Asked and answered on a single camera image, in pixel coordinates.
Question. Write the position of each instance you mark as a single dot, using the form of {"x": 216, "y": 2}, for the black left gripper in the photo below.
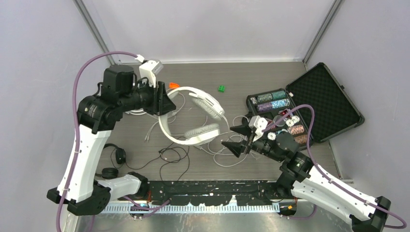
{"x": 159, "y": 96}

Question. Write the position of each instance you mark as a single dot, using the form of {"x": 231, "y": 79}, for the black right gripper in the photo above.
{"x": 236, "y": 147}

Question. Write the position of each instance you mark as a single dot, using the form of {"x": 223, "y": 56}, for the large white grey headphones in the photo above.
{"x": 195, "y": 127}

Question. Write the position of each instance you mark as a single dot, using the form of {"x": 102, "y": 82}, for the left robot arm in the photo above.
{"x": 120, "y": 91}

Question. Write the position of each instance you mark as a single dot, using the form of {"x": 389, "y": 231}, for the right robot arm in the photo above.
{"x": 300, "y": 178}

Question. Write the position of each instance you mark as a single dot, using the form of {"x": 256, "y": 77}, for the small white headphones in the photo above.
{"x": 138, "y": 112}

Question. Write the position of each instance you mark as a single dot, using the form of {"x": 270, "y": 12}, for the black on-ear headphones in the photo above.
{"x": 117, "y": 158}

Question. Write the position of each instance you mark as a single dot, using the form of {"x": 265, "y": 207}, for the orange curved plastic piece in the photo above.
{"x": 173, "y": 85}

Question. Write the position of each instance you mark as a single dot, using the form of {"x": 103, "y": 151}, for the white five poker chip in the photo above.
{"x": 271, "y": 136}

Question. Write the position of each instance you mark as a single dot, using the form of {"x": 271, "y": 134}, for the purple poker chip row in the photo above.
{"x": 264, "y": 107}

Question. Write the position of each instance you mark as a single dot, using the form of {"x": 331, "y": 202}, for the clear round dealer button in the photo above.
{"x": 279, "y": 121}

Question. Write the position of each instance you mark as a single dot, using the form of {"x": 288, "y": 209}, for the red black triangular button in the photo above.
{"x": 286, "y": 112}

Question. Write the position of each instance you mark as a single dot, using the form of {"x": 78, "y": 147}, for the white ten poker chip stack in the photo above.
{"x": 292, "y": 121}

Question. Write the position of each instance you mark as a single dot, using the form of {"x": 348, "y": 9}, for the green toy brick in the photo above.
{"x": 221, "y": 89}

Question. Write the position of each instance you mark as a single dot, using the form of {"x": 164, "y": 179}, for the blue poker chip row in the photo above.
{"x": 280, "y": 103}

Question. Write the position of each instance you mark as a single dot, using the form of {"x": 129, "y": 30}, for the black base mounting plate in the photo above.
{"x": 211, "y": 193}

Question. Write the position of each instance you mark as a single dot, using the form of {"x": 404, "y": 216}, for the black poker chip case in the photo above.
{"x": 335, "y": 113}

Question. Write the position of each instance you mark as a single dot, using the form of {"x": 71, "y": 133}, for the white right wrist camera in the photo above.
{"x": 257, "y": 124}

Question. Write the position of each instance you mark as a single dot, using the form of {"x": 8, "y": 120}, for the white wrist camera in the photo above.
{"x": 149, "y": 69}
{"x": 257, "y": 124}

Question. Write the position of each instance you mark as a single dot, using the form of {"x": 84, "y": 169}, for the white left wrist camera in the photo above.
{"x": 149, "y": 69}

